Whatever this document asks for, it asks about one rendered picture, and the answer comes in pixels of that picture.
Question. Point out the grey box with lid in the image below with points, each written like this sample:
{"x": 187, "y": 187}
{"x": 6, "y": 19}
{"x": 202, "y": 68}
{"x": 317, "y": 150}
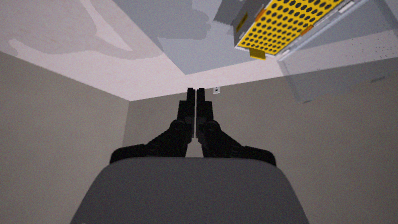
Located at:
{"x": 358, "y": 44}

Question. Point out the grey bench mat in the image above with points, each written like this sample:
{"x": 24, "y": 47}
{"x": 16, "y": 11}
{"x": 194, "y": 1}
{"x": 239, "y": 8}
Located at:
{"x": 196, "y": 35}

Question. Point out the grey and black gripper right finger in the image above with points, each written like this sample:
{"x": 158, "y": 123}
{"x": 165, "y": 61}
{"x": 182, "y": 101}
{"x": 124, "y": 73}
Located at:
{"x": 217, "y": 144}

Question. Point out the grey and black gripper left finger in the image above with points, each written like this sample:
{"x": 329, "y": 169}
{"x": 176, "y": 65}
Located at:
{"x": 171, "y": 143}

